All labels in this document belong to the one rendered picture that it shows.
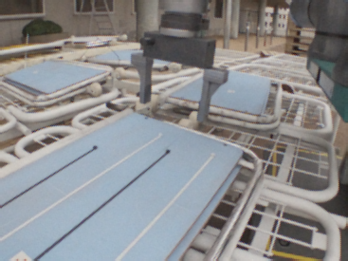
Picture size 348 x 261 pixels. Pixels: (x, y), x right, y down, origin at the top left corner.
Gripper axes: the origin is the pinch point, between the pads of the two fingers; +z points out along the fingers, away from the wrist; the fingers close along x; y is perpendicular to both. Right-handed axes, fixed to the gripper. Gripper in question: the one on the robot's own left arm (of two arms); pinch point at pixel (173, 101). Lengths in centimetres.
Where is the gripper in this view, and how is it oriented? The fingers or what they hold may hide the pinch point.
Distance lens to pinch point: 52.6
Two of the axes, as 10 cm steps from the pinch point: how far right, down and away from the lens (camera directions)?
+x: 8.7, 2.9, -3.9
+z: -1.0, 8.9, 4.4
